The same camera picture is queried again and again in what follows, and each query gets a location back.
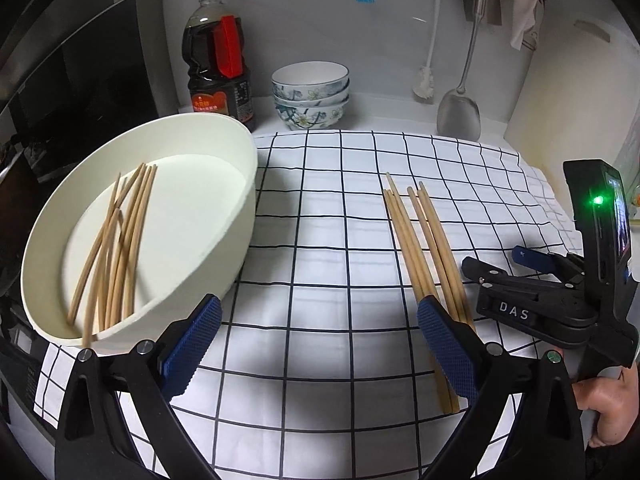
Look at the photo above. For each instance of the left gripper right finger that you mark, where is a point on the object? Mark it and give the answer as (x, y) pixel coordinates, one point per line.
(545, 440)

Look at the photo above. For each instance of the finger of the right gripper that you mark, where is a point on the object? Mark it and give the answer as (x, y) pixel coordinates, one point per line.
(481, 272)
(541, 262)

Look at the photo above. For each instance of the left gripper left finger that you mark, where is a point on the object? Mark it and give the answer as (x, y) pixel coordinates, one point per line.
(93, 440)

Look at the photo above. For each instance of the right hand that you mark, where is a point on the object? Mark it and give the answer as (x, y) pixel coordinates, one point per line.
(616, 400)

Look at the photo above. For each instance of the black gas stove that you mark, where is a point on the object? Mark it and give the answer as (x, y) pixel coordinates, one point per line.
(22, 355)

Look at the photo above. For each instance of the metal spatula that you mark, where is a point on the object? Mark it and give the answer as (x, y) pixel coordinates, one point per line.
(458, 115)

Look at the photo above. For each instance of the white cutting board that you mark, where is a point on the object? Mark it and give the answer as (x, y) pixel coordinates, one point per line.
(579, 100)

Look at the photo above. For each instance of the black white checkered cloth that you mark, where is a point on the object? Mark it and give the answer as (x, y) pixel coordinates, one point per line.
(318, 369)

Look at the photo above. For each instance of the middle floral ceramic bowl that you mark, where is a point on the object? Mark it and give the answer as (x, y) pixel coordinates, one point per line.
(338, 98)

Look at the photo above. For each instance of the floral ceramic bowl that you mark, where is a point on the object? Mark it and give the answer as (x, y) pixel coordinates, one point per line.
(309, 73)
(338, 98)
(310, 117)

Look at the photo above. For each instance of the large white round bowl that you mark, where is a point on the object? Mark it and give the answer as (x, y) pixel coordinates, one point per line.
(194, 233)

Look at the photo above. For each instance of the bottom floral ceramic bowl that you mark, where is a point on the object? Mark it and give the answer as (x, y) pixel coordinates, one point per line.
(310, 117)

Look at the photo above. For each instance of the top floral ceramic bowl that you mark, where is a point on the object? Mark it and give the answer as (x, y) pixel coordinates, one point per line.
(309, 73)

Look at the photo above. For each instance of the dark soy sauce bottle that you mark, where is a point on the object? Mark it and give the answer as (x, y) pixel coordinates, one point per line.
(219, 78)

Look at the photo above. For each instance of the black phone mount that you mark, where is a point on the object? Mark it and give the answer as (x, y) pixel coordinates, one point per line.
(601, 216)

